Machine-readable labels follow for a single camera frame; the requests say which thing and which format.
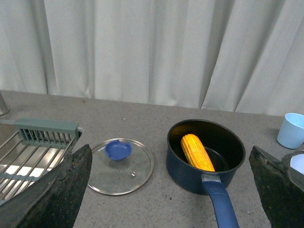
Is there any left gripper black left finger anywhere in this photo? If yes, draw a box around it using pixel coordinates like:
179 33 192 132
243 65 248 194
0 144 92 228

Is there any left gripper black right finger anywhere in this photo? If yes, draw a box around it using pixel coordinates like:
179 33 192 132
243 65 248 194
249 146 304 228

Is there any glass lid blue knob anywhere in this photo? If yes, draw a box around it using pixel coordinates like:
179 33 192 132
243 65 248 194
88 138 154 196

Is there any yellow corn cob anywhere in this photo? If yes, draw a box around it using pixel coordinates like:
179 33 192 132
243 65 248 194
180 134 215 172

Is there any light blue plate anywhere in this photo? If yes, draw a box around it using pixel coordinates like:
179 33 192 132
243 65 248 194
282 151 304 190

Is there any green metal dish rack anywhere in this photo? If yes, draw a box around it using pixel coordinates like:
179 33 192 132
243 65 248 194
0 117 79 206

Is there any steel sink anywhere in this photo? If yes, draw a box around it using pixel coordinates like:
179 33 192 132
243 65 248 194
0 120 84 190

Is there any light blue cup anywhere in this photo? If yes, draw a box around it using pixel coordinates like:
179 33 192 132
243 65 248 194
277 113 304 149

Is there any dark blue saucepan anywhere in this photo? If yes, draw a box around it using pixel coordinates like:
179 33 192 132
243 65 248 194
166 119 246 228

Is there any metal faucet base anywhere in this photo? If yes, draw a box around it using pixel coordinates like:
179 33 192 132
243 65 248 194
0 93 10 116

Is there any white curtain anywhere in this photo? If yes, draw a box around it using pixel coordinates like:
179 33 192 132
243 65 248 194
0 0 304 115

